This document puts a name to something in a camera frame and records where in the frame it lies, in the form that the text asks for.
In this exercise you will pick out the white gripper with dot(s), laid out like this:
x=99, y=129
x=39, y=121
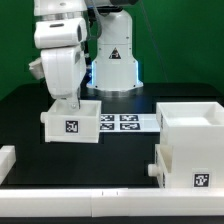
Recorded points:
x=64, y=69

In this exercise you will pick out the white drawer with knob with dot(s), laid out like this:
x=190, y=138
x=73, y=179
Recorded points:
x=63, y=124

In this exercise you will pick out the white drawer tray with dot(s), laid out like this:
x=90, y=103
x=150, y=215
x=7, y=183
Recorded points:
x=162, y=166

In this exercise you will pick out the large white drawer housing box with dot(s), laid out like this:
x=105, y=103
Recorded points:
x=195, y=132

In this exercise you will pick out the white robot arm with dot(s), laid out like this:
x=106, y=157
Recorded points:
x=76, y=35

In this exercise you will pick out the white marker tag plate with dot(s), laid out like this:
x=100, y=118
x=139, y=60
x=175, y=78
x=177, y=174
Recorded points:
x=117, y=123

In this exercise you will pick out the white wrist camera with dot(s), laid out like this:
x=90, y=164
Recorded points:
x=36, y=69

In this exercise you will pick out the white left rail block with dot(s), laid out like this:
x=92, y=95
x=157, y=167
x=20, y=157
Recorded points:
x=7, y=160

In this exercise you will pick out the white front rail bar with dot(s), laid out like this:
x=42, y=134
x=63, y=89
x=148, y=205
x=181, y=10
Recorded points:
x=111, y=202

